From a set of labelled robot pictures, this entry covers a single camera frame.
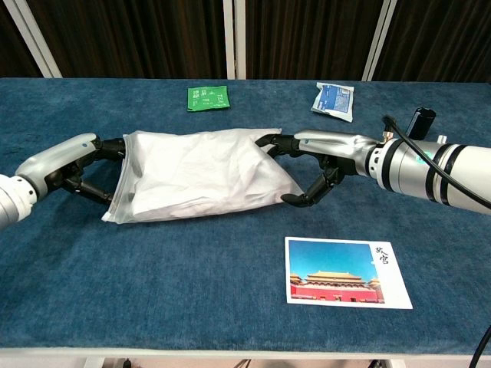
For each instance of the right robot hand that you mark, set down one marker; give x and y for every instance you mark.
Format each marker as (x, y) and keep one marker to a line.
(333, 147)

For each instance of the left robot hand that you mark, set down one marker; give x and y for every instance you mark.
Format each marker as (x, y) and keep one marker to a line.
(57, 157)

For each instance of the frosted plastic zipper bag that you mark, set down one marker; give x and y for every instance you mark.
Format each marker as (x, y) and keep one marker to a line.
(119, 207)

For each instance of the white garment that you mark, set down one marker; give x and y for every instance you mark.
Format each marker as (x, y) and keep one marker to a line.
(199, 172)

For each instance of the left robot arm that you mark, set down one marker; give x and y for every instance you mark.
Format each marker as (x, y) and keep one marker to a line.
(13, 199)

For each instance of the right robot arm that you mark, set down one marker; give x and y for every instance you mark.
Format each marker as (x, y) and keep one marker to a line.
(422, 168)

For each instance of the blue and white packet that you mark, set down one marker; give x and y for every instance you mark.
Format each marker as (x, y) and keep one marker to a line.
(333, 100)

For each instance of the black cylinder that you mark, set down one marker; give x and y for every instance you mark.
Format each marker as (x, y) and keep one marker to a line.
(422, 122)

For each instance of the palace photo postcard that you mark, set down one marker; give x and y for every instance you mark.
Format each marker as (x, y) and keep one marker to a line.
(341, 276)

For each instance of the green tea sachet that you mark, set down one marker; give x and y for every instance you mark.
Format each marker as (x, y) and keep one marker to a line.
(208, 98)

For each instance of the dark brown curtain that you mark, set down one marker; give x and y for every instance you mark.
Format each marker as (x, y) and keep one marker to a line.
(134, 38)

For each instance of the blue table cloth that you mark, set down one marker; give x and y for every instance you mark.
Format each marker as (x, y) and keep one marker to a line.
(172, 276)

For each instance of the white frame post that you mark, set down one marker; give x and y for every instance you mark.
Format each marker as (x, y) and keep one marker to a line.
(234, 38)
(377, 42)
(34, 42)

